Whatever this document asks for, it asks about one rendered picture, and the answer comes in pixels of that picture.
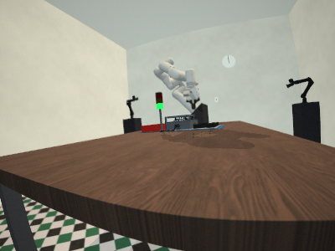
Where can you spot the red bin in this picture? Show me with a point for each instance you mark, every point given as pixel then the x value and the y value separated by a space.
pixel 147 128

